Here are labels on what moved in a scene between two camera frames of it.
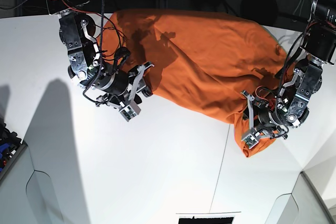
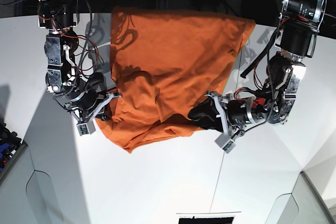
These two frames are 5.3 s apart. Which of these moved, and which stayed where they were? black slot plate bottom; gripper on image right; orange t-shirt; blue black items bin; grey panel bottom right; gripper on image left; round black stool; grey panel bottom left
Moved: orange t-shirt; gripper on image left; gripper on image right
Stayed: black slot plate bottom; grey panel bottom left; round black stool; grey panel bottom right; blue black items bin
